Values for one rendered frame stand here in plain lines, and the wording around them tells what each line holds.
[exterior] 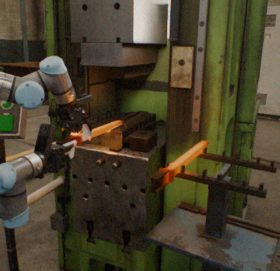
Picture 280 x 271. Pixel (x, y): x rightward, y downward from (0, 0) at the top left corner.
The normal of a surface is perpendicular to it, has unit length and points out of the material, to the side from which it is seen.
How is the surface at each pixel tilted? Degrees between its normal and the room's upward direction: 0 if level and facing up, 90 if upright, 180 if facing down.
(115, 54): 90
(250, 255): 0
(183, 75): 90
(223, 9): 90
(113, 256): 90
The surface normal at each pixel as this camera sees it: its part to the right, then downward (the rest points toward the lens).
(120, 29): -0.40, 0.24
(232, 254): 0.02, -0.96
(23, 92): 0.38, 0.26
